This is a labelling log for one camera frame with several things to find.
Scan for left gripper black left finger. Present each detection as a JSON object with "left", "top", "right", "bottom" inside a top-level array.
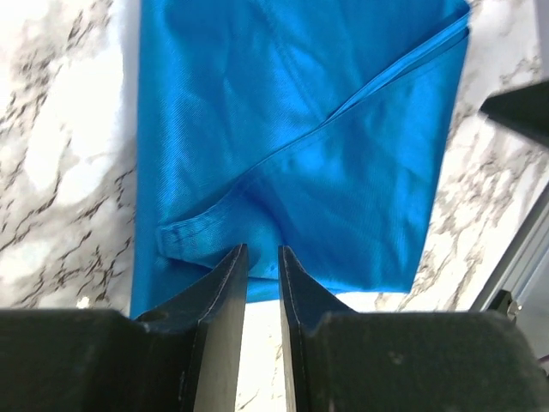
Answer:
[{"left": 1, "top": 245, "right": 248, "bottom": 411}]

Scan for aluminium frame rail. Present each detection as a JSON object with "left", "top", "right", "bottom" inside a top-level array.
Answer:
[{"left": 469, "top": 169, "right": 549, "bottom": 321}]

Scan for blue cloth napkin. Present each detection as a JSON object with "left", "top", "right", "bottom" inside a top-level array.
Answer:
[{"left": 130, "top": 1, "right": 470, "bottom": 316}]

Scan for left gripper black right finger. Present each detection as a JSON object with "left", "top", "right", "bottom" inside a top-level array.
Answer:
[{"left": 278, "top": 246, "right": 548, "bottom": 411}]

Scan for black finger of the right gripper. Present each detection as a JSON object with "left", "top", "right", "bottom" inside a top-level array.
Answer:
[{"left": 480, "top": 81, "right": 549, "bottom": 148}]

